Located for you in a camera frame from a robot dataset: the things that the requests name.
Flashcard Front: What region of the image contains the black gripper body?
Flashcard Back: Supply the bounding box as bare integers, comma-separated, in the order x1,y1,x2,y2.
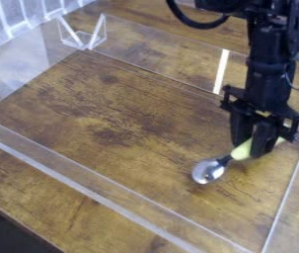
221,60,299,141

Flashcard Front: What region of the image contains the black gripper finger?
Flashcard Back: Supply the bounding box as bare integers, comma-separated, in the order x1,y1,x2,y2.
250,121,278,158
230,112,254,146

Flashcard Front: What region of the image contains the green handled metal spoon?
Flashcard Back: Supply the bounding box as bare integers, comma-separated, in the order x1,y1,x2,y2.
191,136,286,185

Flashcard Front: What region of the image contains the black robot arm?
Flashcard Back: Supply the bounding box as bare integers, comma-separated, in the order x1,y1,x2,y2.
193,0,299,157

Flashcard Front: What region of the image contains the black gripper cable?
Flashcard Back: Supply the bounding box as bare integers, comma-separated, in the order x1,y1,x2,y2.
163,0,299,92

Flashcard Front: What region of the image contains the clear acrylic tray enclosure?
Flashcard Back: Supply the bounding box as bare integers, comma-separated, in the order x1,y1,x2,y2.
0,15,299,253

